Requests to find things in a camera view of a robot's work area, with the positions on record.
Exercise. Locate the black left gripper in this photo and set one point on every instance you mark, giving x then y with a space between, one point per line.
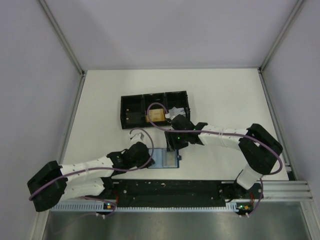
147 155

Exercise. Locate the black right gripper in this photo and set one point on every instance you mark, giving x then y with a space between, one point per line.
172 144

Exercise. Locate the blue leather card holder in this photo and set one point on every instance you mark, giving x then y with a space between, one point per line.
164 159

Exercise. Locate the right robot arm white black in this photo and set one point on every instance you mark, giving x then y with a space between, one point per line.
260 149

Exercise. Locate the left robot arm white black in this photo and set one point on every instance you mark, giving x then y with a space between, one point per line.
55 183

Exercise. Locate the black three-compartment tray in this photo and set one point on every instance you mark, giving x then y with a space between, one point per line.
133 108

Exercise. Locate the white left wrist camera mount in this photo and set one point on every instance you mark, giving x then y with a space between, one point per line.
136 138

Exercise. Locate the white slotted cable duct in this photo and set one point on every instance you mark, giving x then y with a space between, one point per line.
97 206

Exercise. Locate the aluminium frame rail right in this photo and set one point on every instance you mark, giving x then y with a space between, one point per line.
268 79

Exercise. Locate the aluminium front frame rail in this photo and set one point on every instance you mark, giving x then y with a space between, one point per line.
270 191

